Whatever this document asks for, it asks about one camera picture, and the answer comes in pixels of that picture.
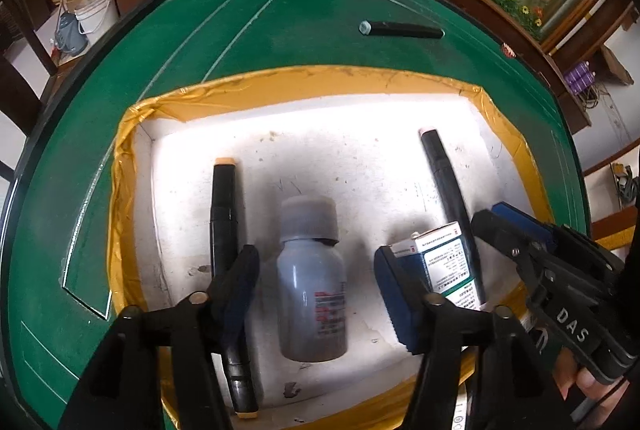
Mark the black marker with grey end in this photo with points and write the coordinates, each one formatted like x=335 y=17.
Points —
x=405 y=30

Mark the thick black marker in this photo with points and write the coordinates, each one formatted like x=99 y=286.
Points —
x=445 y=180

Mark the black marker with orange ends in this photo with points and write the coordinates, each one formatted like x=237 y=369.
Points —
x=225 y=220

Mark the person's right hand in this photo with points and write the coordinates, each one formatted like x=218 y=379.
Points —
x=595 y=395

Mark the small red wrapper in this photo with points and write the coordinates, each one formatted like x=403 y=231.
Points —
x=508 y=50

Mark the pack of purple bottles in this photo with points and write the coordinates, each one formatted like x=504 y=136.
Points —
x=580 y=78

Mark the white foam box yellow tape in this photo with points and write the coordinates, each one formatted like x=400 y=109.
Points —
x=350 y=149

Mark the white bottle with grey cap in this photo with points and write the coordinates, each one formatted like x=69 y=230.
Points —
x=310 y=290

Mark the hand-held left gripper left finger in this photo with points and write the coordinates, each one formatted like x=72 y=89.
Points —
x=240 y=290

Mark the dark wooden chair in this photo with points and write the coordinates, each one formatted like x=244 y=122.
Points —
x=20 y=69

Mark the blue and white medicine box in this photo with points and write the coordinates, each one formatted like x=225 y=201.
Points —
x=445 y=260

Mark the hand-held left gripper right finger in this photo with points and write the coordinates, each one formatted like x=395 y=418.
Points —
x=395 y=295

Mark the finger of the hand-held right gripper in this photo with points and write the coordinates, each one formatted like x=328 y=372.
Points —
x=505 y=240
x=520 y=222

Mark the grey dustpan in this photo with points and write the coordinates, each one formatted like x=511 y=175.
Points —
x=70 y=34

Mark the cardboard box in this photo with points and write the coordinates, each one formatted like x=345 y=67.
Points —
x=615 y=64

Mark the white plastic bucket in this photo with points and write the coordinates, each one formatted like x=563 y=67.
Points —
x=97 y=12

